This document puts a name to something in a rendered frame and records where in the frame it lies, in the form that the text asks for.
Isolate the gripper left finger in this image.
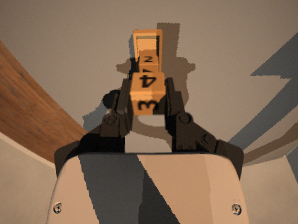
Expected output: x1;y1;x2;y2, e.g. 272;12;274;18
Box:
54;78;133;177

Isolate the orange digit cube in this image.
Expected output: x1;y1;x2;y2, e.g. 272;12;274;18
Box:
129;72;166;115
138;55;159;72

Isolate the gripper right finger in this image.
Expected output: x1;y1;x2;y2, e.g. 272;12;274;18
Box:
164;78;244;181

